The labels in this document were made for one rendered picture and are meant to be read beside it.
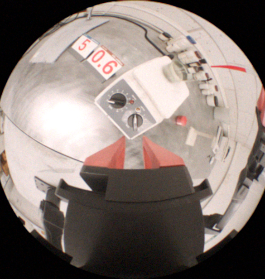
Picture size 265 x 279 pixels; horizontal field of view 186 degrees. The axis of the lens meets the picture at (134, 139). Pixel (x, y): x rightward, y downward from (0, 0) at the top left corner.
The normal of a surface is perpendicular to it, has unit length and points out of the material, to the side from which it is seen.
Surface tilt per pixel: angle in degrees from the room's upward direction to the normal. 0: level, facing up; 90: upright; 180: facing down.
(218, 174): 90
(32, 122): 0
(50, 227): 77
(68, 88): 0
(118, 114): 30
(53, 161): 0
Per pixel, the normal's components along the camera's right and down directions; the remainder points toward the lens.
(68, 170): 0.40, 0.28
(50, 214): 0.82, -0.57
